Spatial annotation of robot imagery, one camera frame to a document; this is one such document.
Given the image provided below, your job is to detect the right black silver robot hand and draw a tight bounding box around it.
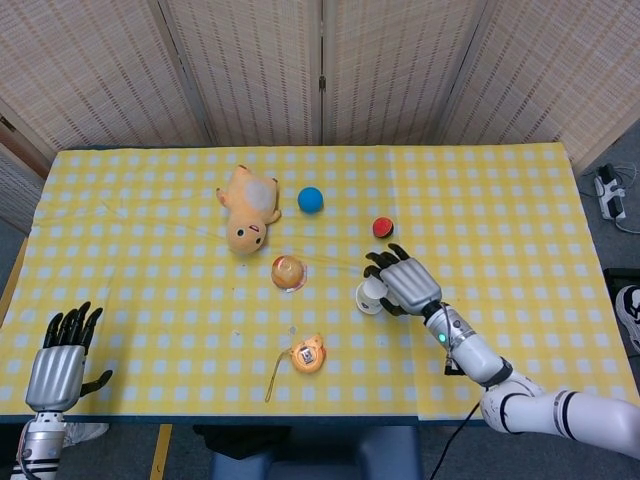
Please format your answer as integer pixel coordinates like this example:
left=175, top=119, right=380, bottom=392
left=363, top=243, right=444, bottom=318

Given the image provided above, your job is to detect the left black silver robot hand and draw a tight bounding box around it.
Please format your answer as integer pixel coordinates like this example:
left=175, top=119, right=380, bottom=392
left=24, top=301, right=114, bottom=414

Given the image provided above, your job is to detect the white paper cup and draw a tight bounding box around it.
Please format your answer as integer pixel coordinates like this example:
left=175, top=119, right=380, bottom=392
left=355, top=278, right=390, bottom=316

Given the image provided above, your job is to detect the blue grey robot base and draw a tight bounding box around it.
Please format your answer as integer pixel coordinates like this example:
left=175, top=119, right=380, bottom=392
left=192, top=424, right=425, bottom=480

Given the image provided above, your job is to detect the clear orange jelly cup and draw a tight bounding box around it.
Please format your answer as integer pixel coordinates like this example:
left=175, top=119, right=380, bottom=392
left=269, top=254, right=308, bottom=293

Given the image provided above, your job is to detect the blue ball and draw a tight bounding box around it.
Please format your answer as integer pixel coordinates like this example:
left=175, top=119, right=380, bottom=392
left=297, top=186, right=325, bottom=215

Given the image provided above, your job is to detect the yellow floor tape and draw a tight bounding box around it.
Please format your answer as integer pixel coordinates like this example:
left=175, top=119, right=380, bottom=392
left=148, top=423, right=174, bottom=480

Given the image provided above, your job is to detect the yellow white checked tablecloth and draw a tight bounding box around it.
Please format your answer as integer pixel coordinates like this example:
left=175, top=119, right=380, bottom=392
left=0, top=144, right=640, bottom=422

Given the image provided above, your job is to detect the yellow plush animal toy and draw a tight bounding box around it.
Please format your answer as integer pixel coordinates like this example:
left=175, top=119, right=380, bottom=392
left=215, top=163, right=283, bottom=258

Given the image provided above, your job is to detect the woven side screen panel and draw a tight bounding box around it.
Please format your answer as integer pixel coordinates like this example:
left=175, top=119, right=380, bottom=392
left=0, top=114, right=51, bottom=236

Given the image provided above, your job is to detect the black floor mat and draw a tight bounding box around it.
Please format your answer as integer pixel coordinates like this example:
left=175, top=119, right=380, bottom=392
left=602, top=268, right=640, bottom=301

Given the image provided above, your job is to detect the white power strip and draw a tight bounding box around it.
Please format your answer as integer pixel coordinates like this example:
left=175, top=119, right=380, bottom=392
left=593, top=163, right=629, bottom=221

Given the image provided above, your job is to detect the woven folding screen panel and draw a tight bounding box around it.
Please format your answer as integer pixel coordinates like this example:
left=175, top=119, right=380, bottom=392
left=0, top=0, right=214, bottom=154
left=159, top=0, right=322, bottom=147
left=439, top=0, right=640, bottom=174
left=322, top=0, right=489, bottom=147

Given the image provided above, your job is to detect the black white sneaker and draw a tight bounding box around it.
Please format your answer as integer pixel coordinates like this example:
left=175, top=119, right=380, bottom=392
left=613, top=284, right=640, bottom=354

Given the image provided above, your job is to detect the orange tape measure with strap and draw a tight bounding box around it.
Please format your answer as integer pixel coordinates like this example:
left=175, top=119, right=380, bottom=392
left=263, top=333, right=329, bottom=404

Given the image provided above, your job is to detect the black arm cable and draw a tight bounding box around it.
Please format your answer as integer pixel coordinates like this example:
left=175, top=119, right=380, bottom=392
left=423, top=399, right=482, bottom=480

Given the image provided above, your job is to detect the white cable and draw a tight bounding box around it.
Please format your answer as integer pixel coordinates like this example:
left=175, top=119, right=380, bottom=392
left=613, top=163, right=640, bottom=235

